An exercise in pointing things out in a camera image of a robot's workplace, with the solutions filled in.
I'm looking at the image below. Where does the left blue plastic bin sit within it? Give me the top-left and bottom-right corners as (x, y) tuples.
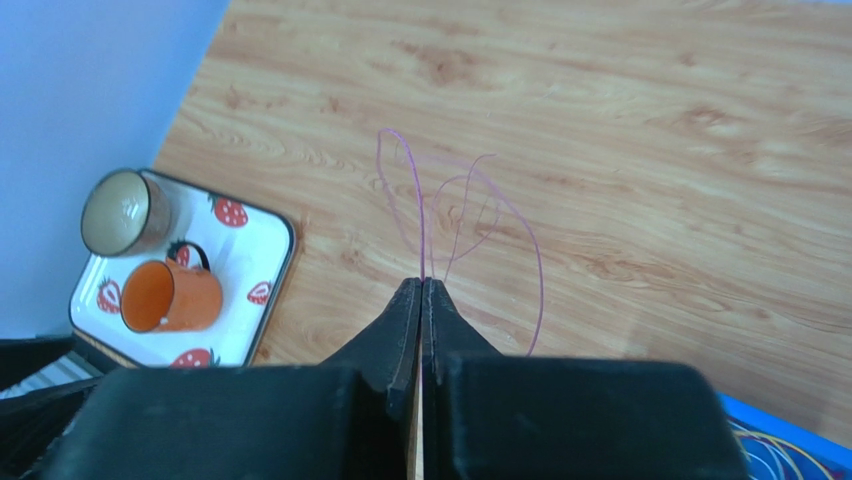
(718, 394), (851, 480)

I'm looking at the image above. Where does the strawberry print tray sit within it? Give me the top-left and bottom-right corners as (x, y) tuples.
(69, 169), (296, 369)

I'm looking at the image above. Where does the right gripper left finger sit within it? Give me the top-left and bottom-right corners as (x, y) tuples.
(39, 278), (421, 479)

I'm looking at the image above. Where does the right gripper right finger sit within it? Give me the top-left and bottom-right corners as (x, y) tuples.
(422, 279), (748, 479)

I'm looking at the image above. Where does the orange plastic cup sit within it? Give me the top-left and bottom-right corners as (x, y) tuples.
(120, 240), (224, 334)

